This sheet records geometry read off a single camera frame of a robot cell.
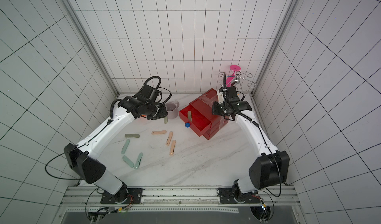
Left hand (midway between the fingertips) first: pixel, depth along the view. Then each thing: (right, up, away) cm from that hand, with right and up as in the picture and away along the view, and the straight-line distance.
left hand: (165, 116), depth 77 cm
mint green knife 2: (-17, -27, +7) cm, 32 cm away
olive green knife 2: (+13, 0, +10) cm, 16 cm away
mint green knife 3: (-22, -27, +8) cm, 36 cm away
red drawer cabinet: (+22, +6, +8) cm, 24 cm away
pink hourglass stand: (+43, +26, +32) cm, 60 cm away
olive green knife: (+1, -1, -1) cm, 2 cm away
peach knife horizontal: (-9, -12, +20) cm, 25 cm away
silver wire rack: (+41, +22, +11) cm, 48 cm away
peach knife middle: (0, -15, +15) cm, 22 cm away
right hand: (+28, +5, +6) cm, 29 cm away
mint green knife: (-27, -20, +13) cm, 36 cm away
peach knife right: (+2, -22, +10) cm, 25 cm away
